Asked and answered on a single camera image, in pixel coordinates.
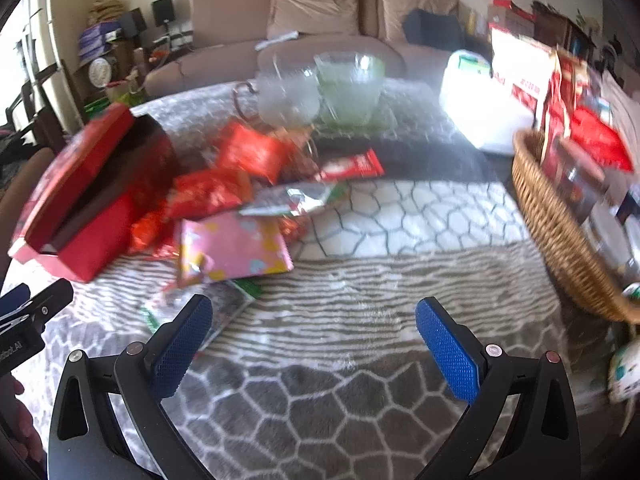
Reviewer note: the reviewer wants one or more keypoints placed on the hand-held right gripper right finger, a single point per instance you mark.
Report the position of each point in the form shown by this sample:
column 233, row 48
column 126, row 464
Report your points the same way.
column 447, row 350

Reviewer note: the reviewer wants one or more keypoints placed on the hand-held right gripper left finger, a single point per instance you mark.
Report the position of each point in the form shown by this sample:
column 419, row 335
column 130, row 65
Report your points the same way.
column 180, row 345

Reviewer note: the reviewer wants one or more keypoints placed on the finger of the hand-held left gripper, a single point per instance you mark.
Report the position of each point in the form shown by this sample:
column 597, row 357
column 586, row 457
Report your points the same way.
column 12, row 299
column 50, row 301

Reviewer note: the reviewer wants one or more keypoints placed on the green white packet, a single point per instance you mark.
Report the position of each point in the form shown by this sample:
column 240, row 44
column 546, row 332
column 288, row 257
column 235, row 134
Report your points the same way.
column 167, row 307

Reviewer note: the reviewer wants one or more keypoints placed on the red gift box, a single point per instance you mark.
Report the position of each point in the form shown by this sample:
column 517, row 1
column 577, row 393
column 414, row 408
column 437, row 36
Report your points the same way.
column 100, row 230

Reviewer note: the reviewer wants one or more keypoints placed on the pink dotted packet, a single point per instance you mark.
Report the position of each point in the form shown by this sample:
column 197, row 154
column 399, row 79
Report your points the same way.
column 235, row 250

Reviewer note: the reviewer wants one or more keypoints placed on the small red foil packet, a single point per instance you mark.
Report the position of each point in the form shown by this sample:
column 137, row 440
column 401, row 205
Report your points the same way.
column 292, row 227
column 147, row 230

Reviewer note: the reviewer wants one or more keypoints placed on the red snack packet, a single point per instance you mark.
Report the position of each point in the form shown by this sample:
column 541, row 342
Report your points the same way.
column 250, row 152
column 210, row 192

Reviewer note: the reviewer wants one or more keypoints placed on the silver foil packet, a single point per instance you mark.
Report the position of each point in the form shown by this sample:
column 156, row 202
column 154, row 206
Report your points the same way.
column 295, row 197

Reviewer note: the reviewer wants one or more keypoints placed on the red white packet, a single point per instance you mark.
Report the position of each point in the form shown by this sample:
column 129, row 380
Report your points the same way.
column 355, row 165

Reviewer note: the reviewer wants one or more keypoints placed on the person's left hand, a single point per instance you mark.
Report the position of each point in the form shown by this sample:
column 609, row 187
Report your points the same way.
column 17, row 420

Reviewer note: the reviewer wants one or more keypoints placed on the wicker basket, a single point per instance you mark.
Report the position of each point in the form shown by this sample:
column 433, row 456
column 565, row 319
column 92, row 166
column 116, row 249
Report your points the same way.
column 555, row 230

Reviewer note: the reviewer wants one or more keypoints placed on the white patterned ball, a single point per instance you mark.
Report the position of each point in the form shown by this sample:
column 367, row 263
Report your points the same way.
column 625, row 370

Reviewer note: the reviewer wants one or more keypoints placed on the dark wooden chair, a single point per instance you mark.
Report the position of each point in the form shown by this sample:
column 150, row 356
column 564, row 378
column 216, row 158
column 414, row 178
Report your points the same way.
column 40, row 105

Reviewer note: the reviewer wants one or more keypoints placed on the round dial scale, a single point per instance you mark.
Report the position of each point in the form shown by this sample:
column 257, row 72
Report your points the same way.
column 101, row 71

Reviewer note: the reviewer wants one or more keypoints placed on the white plastic box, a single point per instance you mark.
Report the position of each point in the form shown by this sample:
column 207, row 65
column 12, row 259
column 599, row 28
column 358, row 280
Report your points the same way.
column 475, row 110

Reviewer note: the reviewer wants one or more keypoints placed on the red foil bags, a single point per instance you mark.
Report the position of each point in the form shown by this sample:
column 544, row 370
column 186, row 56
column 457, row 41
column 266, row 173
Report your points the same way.
column 590, row 130

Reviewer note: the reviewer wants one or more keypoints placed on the stack of purple boxes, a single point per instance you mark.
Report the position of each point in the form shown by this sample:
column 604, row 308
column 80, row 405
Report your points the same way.
column 97, row 40

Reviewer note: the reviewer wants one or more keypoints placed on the clear glass mug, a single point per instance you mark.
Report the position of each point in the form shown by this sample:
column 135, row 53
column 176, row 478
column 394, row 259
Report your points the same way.
column 287, row 100

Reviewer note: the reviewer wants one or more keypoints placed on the green glass bowl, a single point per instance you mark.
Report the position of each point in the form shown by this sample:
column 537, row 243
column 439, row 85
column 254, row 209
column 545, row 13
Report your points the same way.
column 350, row 90

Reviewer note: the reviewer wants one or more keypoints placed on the black speaker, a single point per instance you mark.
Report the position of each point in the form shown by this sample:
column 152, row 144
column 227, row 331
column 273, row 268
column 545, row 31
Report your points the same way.
column 132, row 22
column 162, row 10

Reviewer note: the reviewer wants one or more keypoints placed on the white red gift bag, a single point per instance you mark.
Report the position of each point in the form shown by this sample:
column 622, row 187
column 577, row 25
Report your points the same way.
column 520, row 67

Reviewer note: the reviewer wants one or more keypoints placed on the beige sofa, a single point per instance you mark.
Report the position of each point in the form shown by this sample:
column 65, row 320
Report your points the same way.
column 220, row 55

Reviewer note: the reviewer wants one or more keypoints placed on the straw basket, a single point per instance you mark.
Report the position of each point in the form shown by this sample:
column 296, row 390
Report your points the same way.
column 106, row 11

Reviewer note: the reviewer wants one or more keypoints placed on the white paper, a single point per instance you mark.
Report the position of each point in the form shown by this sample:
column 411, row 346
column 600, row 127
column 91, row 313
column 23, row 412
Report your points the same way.
column 277, row 40

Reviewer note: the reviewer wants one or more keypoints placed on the dark cushion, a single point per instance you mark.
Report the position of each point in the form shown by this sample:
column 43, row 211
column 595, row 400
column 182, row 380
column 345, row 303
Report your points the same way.
column 432, row 30

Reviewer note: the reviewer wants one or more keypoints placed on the beige cushion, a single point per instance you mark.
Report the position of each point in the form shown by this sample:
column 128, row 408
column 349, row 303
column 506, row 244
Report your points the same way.
column 415, row 7
column 315, row 5

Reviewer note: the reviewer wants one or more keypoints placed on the red cardboard box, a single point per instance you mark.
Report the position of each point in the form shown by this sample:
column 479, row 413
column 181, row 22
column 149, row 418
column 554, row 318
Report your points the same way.
column 510, row 10

